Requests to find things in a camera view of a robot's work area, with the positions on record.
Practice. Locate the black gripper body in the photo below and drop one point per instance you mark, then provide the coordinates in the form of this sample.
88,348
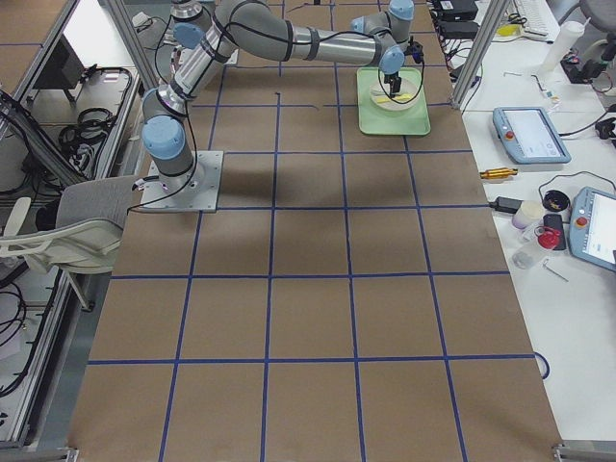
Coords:
391,78

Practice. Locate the yellow plastic fork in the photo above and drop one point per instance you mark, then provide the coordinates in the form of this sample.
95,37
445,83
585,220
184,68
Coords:
399,99

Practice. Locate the white round plate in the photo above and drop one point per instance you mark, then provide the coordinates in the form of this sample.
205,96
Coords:
380,89

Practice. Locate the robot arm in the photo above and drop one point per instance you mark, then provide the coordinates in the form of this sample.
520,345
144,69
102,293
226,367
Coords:
213,35

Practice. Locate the light green tray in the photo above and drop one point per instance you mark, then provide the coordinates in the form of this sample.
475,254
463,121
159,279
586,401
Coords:
373,121

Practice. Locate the gold metal cylinder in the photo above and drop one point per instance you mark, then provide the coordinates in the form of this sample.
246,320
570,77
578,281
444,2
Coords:
498,173

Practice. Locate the teach pendant near tray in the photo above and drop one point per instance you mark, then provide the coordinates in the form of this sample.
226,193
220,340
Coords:
528,136

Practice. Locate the black power adapter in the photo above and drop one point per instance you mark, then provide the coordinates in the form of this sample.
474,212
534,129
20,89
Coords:
506,205

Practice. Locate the white lilac cup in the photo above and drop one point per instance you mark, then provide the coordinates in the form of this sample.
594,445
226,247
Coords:
529,212

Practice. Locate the black round dish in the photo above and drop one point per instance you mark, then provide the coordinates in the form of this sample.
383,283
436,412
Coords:
556,201

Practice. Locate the clear plastic cup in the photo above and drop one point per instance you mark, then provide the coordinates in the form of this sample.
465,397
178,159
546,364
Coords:
528,255

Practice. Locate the red round cap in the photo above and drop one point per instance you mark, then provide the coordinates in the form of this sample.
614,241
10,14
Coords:
548,238

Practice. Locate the grey office chair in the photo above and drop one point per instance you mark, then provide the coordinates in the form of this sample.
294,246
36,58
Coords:
87,232

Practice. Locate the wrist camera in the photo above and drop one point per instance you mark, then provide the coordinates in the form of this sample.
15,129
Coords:
415,51

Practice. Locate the aluminium frame post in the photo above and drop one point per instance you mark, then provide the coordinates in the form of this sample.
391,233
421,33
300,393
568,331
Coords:
487,29

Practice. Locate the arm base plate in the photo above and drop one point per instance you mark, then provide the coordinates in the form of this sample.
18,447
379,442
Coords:
195,191
232,58

